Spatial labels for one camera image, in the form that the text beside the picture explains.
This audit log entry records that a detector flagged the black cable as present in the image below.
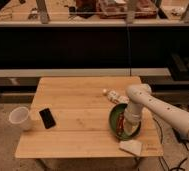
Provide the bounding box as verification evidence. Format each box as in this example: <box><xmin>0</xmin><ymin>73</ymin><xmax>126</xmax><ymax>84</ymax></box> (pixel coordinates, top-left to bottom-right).
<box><xmin>153</xmin><ymin>99</ymin><xmax>189</xmax><ymax>171</ymax></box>

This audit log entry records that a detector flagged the green ceramic bowl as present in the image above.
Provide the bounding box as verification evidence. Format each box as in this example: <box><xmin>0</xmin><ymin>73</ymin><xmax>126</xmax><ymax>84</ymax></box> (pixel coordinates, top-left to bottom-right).
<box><xmin>108</xmin><ymin>103</ymin><xmax>141</xmax><ymax>141</ymax></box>

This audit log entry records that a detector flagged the black smartphone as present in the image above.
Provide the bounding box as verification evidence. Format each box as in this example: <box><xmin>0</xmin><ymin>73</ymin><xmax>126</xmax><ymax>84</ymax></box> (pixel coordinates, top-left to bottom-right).
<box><xmin>39</xmin><ymin>108</ymin><xmax>56</xmax><ymax>129</ymax></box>

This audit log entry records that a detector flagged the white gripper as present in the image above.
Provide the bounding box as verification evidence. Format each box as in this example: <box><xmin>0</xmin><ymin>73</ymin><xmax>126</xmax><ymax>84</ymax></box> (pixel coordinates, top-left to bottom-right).
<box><xmin>123</xmin><ymin>121</ymin><xmax>138</xmax><ymax>136</ymax></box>

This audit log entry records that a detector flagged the wooden folding table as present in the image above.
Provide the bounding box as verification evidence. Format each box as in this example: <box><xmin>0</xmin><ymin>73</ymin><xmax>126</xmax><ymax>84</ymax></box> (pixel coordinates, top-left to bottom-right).
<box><xmin>14</xmin><ymin>76</ymin><xmax>164</xmax><ymax>159</ymax></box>

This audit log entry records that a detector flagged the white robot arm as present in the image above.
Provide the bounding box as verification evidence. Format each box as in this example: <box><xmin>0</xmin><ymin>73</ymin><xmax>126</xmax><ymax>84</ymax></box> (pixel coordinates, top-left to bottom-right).
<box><xmin>124</xmin><ymin>84</ymin><xmax>189</xmax><ymax>171</ymax></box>

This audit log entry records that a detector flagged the beige sponge block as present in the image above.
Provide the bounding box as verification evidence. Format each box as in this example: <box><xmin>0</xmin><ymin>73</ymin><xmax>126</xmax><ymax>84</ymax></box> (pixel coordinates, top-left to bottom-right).
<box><xmin>119</xmin><ymin>140</ymin><xmax>142</xmax><ymax>156</ymax></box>

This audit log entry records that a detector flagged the red food in bowl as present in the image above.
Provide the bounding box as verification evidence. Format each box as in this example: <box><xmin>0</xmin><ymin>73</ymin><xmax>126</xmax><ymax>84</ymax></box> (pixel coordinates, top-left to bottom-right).
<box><xmin>117</xmin><ymin>113</ymin><xmax>124</xmax><ymax>136</ymax></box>

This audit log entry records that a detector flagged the white plastic cup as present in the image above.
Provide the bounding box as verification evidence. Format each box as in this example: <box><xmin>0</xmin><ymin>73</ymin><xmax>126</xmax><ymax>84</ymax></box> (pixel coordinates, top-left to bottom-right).
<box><xmin>9</xmin><ymin>106</ymin><xmax>32</xmax><ymax>131</ymax></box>

